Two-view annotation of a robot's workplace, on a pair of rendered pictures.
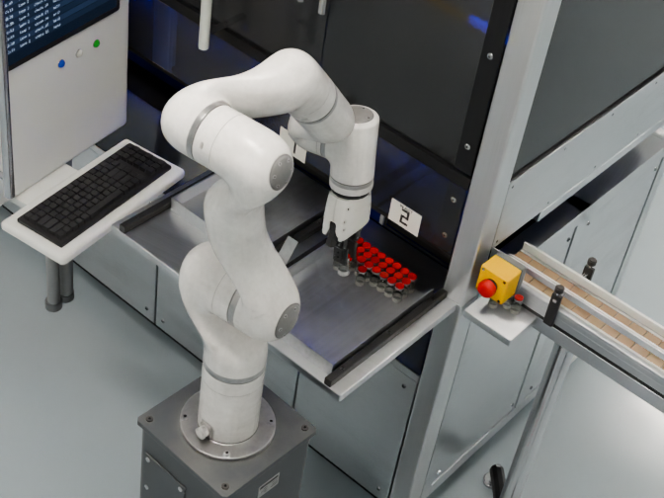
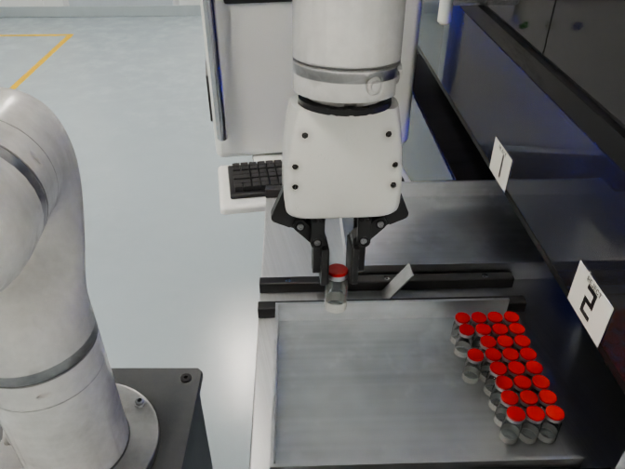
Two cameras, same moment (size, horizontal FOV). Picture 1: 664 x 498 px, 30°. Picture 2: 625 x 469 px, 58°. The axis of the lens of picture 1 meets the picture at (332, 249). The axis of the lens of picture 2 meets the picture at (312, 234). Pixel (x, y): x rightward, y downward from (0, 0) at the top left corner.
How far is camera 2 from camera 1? 208 cm
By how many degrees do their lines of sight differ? 42
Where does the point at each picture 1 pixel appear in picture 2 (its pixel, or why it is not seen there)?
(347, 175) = (298, 31)
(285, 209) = (460, 248)
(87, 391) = not seen: hidden behind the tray
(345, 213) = (296, 143)
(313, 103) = not seen: outside the picture
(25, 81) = (264, 27)
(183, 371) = not seen: hidden behind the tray
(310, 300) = (372, 359)
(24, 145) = (262, 102)
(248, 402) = (16, 426)
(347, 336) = (366, 440)
